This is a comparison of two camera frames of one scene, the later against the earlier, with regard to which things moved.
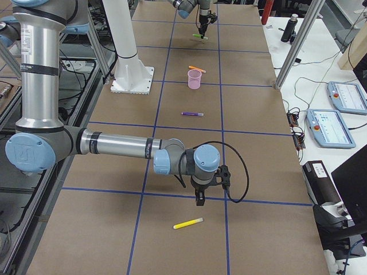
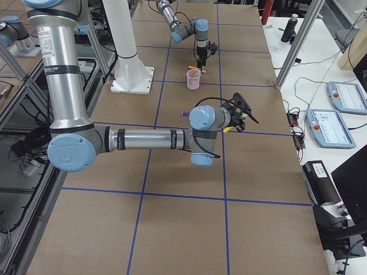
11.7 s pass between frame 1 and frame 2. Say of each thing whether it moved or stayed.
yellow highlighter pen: moved
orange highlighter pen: stayed
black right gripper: moved
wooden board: stayed
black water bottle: stayed
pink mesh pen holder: stayed
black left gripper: moved
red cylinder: stayed
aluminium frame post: stayed
